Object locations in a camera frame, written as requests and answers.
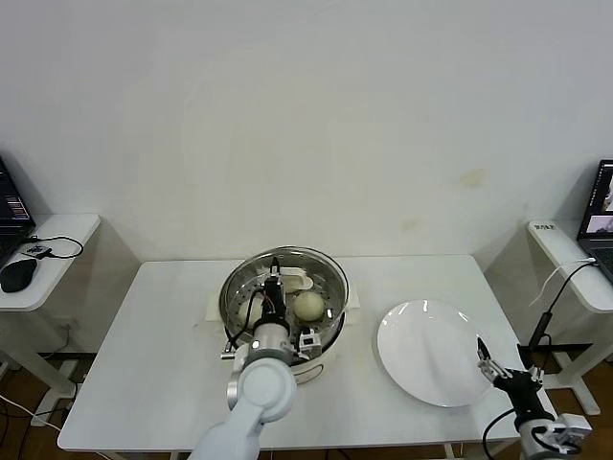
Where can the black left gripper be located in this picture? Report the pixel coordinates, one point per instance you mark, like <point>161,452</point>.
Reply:
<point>274,302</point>

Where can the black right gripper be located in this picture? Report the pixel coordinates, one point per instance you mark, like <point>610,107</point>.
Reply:
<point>524,395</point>

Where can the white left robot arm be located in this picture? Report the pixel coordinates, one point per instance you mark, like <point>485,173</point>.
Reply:
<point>263,388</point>

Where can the stainless steel steamer basket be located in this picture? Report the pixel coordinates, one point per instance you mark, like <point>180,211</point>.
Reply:
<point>213,306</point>

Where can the white round plate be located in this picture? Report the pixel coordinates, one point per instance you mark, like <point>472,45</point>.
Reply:
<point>421,354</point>

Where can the cream electric cooker base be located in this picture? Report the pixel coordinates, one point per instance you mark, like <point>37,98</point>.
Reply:
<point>311,371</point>

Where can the white side table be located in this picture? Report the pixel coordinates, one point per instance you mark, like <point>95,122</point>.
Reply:
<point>565,249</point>
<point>62,239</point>

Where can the small white label sticker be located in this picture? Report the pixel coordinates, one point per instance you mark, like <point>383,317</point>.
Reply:
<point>546,227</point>

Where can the open black laptop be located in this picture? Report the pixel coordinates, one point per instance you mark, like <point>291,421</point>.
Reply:
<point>596,239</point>
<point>12,211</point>

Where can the small black usb hub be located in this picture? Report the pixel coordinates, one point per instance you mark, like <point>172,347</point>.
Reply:
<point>36,250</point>

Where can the black computer mouse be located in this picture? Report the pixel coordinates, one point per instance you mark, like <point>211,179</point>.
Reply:
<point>18,275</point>

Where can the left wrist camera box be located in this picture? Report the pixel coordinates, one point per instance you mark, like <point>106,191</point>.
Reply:
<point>309,341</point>

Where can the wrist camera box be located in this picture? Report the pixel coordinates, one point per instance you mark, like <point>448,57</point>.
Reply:
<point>309,341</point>
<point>570,426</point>

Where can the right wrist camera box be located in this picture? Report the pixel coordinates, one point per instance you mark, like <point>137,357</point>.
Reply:
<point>570,426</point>

